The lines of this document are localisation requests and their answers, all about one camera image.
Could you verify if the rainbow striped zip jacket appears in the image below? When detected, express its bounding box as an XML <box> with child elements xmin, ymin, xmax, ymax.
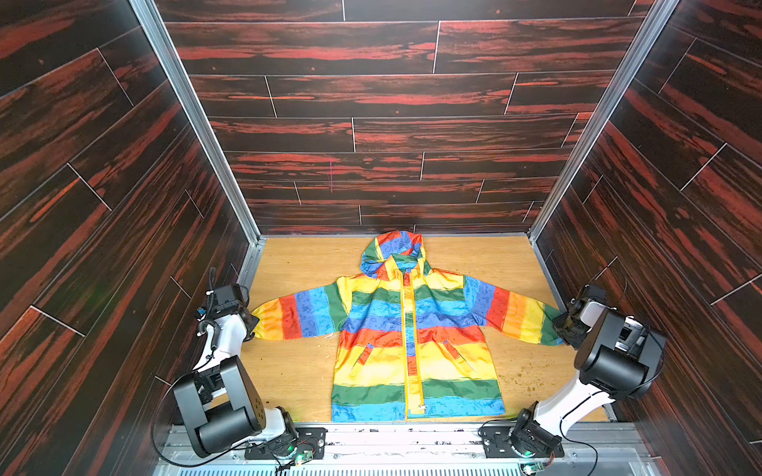
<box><xmin>254</xmin><ymin>231</ymin><xmax>560</xmax><ymax>422</ymax></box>

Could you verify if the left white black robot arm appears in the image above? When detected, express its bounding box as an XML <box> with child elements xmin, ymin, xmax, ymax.
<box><xmin>171</xmin><ymin>309</ymin><xmax>298</xmax><ymax>457</ymax></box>

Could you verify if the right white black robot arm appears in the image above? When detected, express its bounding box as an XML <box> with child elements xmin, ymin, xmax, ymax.
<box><xmin>510</xmin><ymin>299</ymin><xmax>668</xmax><ymax>458</ymax></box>

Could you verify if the right green circuit board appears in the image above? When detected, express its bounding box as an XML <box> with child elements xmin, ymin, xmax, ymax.
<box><xmin>520</xmin><ymin>461</ymin><xmax>546</xmax><ymax>476</ymax></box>

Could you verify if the green circuit board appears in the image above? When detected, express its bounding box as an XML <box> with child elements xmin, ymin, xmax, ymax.
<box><xmin>520</xmin><ymin>461</ymin><xmax>546</xmax><ymax>476</ymax></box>
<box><xmin>292</xmin><ymin>449</ymin><xmax>315</xmax><ymax>466</ymax></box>

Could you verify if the left green circuit board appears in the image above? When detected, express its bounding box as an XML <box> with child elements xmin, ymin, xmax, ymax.
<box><xmin>292</xmin><ymin>449</ymin><xmax>315</xmax><ymax>466</ymax></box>

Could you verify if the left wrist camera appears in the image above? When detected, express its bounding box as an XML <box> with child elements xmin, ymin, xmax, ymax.
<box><xmin>198</xmin><ymin>284</ymin><xmax>249</xmax><ymax>321</ymax></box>

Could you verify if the aluminium front rail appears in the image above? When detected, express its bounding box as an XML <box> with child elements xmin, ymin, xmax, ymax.
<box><xmin>153</xmin><ymin>422</ymin><xmax>664</xmax><ymax>475</ymax></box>

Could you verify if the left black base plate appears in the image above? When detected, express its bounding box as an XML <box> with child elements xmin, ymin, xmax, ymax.
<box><xmin>244</xmin><ymin>426</ymin><xmax>327</xmax><ymax>463</ymax></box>

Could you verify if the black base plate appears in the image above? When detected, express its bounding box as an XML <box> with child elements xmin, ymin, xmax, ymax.
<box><xmin>477</xmin><ymin>422</ymin><xmax>565</xmax><ymax>458</ymax></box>
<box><xmin>244</xmin><ymin>426</ymin><xmax>327</xmax><ymax>463</ymax></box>

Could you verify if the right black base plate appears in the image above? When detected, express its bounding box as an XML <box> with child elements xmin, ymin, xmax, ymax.
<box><xmin>477</xmin><ymin>422</ymin><xmax>565</xmax><ymax>458</ymax></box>

